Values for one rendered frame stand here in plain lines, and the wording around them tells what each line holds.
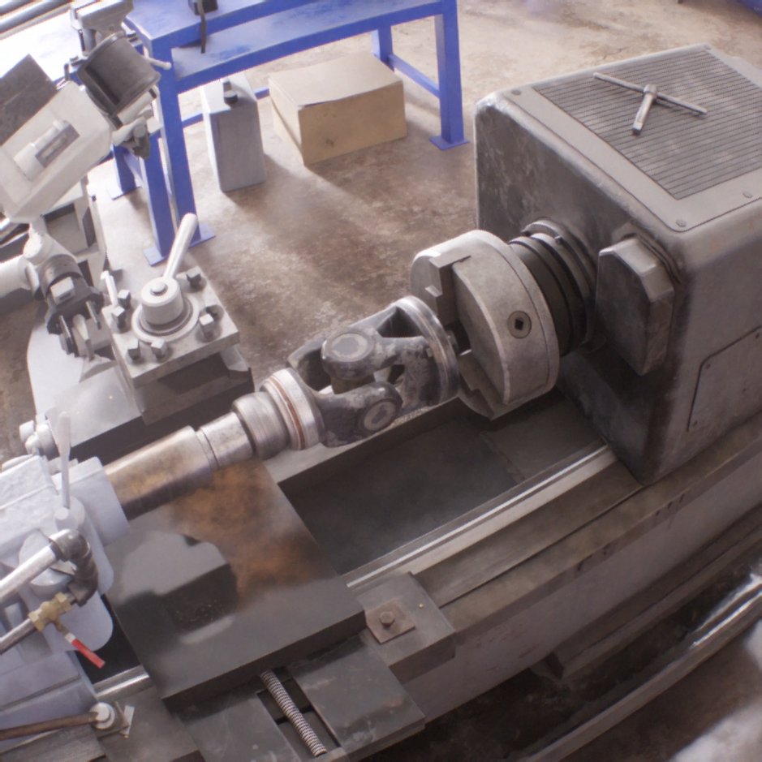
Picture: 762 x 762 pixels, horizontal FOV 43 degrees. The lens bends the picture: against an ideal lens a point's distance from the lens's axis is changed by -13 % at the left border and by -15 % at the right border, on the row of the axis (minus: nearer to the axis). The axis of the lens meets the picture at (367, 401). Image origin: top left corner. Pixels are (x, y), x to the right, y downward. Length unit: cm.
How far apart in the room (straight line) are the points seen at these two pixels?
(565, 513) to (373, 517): 33
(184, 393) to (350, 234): 193
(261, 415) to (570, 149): 56
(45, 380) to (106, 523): 162
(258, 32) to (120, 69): 142
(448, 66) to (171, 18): 104
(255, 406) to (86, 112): 79
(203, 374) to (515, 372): 44
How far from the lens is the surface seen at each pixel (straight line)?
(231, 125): 353
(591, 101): 161
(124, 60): 197
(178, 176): 332
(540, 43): 463
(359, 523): 179
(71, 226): 257
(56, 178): 195
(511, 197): 166
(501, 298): 143
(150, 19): 318
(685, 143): 155
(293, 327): 313
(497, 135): 162
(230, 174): 364
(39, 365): 301
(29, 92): 197
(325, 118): 367
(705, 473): 175
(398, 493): 181
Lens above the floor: 217
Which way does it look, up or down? 48 degrees down
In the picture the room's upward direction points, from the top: 5 degrees counter-clockwise
